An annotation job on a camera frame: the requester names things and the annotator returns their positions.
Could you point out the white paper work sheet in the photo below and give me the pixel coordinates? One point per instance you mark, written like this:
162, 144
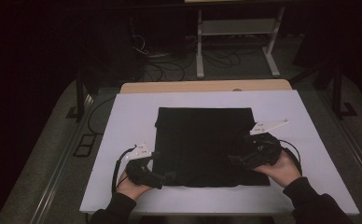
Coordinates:
207, 99

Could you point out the black metal stand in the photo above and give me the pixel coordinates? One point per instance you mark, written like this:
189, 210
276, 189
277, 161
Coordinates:
337, 90
80, 93

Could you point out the metal floor rail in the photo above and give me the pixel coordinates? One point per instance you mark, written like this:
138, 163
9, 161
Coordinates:
361, 158
64, 161

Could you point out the wooden table edge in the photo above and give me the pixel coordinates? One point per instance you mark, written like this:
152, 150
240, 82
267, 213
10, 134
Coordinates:
157, 86

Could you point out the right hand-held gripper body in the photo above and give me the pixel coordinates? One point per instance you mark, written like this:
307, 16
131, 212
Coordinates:
261, 151

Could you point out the person's left hand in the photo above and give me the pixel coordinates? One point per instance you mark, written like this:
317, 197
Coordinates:
131, 188

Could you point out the black tank top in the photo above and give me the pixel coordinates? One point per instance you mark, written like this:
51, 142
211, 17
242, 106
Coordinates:
201, 146

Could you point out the round table grommet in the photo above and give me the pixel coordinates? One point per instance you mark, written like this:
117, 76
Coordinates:
237, 90

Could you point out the white metal table frame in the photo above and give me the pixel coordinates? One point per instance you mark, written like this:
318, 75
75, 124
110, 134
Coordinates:
236, 26

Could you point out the person's right hand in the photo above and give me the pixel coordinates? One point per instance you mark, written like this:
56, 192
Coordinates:
281, 172

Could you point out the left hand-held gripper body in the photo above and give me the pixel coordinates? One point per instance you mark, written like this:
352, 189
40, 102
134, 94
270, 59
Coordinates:
143, 174

